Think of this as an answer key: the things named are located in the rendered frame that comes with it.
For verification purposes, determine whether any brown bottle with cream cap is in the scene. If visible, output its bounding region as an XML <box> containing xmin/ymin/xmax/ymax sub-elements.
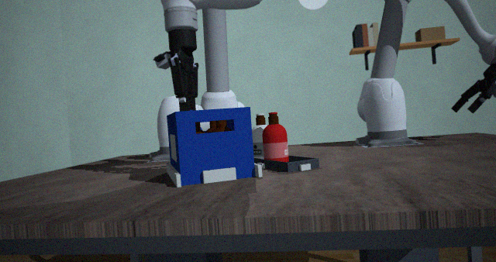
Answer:
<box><xmin>212</xmin><ymin>120</ymin><xmax>232</xmax><ymax>133</ymax></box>

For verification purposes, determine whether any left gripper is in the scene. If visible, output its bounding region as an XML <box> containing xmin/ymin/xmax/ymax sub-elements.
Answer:
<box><xmin>451</xmin><ymin>64</ymin><xmax>496</xmax><ymax>113</ymax></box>

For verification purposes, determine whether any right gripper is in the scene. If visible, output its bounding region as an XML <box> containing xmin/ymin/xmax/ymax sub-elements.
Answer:
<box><xmin>168</xmin><ymin>29</ymin><xmax>198</xmax><ymax>112</ymax></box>

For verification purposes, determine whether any brown bottle with white cap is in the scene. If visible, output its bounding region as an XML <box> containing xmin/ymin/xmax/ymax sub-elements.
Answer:
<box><xmin>195</xmin><ymin>122</ymin><xmax>206</xmax><ymax>134</ymax></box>
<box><xmin>206</xmin><ymin>121</ymin><xmax>216</xmax><ymax>133</ymax></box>

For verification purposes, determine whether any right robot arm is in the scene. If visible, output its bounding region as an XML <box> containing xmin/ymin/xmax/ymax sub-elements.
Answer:
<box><xmin>150</xmin><ymin>0</ymin><xmax>262</xmax><ymax>161</ymax></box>

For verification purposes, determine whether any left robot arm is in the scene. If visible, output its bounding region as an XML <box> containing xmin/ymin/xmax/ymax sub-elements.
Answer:
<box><xmin>356</xmin><ymin>0</ymin><xmax>496</xmax><ymax>147</ymax></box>

